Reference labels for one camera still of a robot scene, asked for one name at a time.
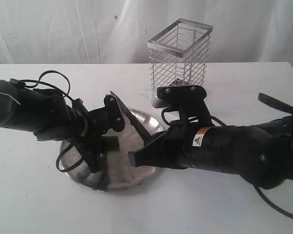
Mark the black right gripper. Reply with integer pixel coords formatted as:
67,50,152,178
128,124,234,171

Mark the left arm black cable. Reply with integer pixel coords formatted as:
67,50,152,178
21,70,88,173

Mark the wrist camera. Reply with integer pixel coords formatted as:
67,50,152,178
89,95,125,134
151,85,212,126

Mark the round stainless steel plate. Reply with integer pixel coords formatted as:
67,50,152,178
59,108,164,192

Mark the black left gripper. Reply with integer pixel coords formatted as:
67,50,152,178
63,107,105,173

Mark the white backdrop curtain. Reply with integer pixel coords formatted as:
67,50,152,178
0,0,293,66

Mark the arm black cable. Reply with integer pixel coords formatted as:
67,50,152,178
21,70,88,173
252,182,293,221

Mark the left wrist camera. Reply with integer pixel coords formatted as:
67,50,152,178
89,95,125,134

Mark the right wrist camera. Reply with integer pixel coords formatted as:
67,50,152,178
151,85,212,126

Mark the wire metal utensil holder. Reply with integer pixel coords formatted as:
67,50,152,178
148,19,213,92

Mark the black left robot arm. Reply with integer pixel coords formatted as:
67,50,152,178
0,79,102,173

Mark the black handled kitchen knife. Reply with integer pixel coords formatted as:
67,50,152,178
110,91,151,145

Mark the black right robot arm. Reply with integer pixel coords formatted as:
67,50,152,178
128,93,293,190

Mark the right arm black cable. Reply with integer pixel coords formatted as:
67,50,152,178
252,182,293,221

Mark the green cucumber piece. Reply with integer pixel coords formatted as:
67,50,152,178
102,136,119,151

